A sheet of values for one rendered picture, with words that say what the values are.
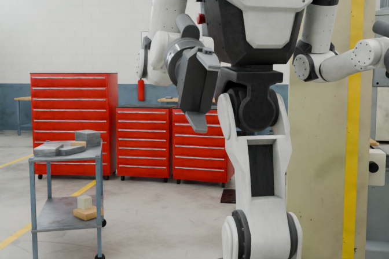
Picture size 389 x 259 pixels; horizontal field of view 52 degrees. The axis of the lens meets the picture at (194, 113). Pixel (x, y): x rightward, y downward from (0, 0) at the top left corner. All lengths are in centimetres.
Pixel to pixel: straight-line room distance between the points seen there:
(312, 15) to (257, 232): 63
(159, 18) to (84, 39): 932
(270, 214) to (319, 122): 123
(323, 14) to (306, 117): 106
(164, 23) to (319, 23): 46
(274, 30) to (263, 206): 45
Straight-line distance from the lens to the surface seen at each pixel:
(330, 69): 121
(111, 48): 1010
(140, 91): 971
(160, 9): 106
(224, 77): 117
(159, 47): 82
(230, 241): 107
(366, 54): 106
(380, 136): 906
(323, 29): 126
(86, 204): 340
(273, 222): 107
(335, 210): 236
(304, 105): 222
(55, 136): 570
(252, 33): 103
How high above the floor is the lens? 144
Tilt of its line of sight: 6 degrees down
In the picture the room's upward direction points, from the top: straight up
